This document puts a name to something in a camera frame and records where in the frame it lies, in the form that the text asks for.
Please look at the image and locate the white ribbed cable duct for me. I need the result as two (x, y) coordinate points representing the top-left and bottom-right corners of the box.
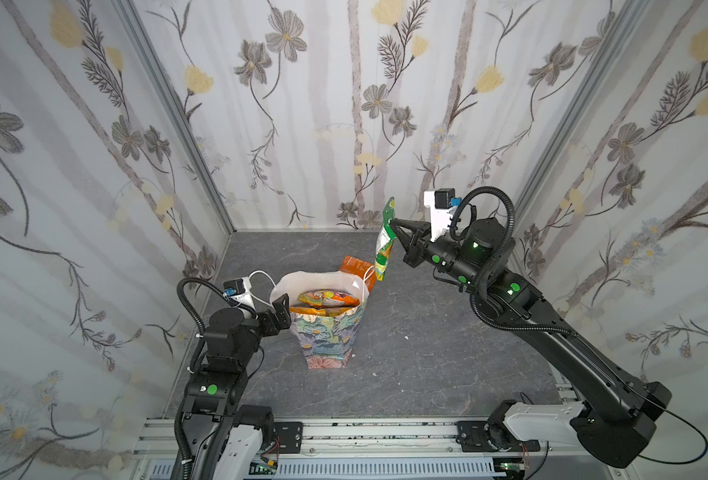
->
(148, 458), (505, 480)

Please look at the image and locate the aluminium front rail frame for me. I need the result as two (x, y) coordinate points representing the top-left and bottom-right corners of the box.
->
(130, 371), (631, 480)

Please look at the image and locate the floral white paper bag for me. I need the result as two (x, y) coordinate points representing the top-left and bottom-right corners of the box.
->
(251, 271), (370, 369)

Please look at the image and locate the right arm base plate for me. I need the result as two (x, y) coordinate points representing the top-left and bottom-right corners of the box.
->
(456, 421), (542, 453)

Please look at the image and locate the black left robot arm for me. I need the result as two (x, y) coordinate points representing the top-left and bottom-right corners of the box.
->
(171, 277), (291, 479)

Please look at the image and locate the green yellow Fox's candy bag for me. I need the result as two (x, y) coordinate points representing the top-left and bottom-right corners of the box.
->
(375, 197), (396, 281)

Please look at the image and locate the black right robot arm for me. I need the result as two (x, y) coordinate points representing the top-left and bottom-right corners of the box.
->
(383, 186), (672, 469)

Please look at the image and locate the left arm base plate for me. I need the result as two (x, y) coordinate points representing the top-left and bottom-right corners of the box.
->
(265, 421), (304, 455)

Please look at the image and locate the yellow mango Lot100 bag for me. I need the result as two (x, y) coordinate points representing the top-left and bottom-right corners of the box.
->
(290, 306), (358, 318)

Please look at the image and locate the orange snack packet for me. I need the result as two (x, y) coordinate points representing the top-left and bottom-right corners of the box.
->
(340, 255), (377, 292)

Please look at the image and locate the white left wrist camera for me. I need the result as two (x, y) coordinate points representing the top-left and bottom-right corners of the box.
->
(222, 277), (257, 317)

